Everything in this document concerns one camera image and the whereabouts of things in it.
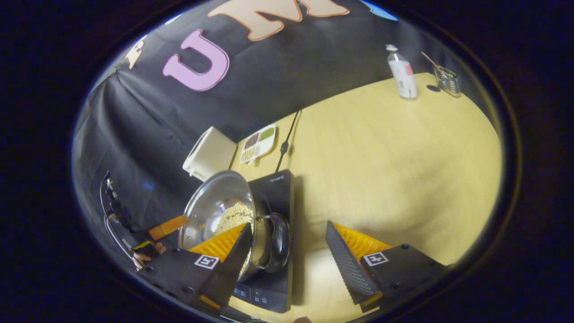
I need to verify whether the white divided dish of beans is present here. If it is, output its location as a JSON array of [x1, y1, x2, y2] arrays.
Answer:
[[239, 124, 277, 165]]

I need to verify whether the white toaster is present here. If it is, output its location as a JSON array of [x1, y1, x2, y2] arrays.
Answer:
[[183, 127, 237, 182]]

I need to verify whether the clear bottle with red label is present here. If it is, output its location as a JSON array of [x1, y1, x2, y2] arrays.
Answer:
[[386, 44, 418, 100]]

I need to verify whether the wooden stick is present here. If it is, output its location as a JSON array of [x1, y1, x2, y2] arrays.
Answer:
[[421, 51, 442, 70]]

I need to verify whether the black induction cooktop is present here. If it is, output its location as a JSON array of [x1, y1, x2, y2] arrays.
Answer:
[[231, 169, 295, 314]]

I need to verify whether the wire mesh utensil holder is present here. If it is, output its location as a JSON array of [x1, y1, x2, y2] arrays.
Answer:
[[434, 65, 462, 98]]

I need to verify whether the black power cable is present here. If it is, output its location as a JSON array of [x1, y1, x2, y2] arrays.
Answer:
[[274, 109, 302, 173]]

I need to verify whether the steel pot with black handle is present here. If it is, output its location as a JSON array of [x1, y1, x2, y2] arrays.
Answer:
[[178, 170, 291, 283]]

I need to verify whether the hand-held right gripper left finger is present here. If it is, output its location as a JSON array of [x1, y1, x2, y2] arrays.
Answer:
[[137, 222, 254, 312]]

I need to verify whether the black backdrop cloth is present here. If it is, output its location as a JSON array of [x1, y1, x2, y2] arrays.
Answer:
[[72, 0, 498, 270]]

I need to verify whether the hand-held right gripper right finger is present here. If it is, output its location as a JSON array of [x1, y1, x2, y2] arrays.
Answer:
[[325, 220, 449, 313]]

